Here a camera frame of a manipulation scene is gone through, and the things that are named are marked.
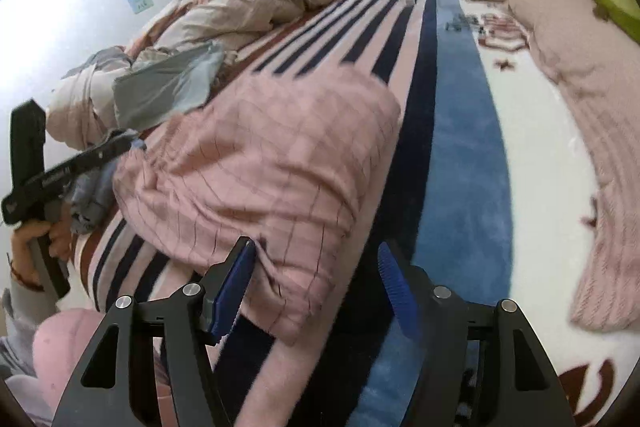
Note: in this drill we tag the blue denim cloth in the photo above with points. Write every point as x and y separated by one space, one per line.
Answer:
90 199

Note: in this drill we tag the striped printed blanket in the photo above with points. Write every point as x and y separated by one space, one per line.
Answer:
450 132

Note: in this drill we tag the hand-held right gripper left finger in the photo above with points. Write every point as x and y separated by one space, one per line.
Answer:
231 287

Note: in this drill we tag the grey cloth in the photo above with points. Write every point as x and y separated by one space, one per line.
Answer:
165 87

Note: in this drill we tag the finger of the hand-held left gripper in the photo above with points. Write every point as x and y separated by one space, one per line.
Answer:
29 142
107 149

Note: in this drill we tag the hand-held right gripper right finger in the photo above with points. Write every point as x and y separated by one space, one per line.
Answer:
400 292

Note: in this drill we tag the pink beige duvet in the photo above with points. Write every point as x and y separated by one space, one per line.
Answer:
260 2

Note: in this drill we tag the person's left hand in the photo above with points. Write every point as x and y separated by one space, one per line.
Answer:
30 239

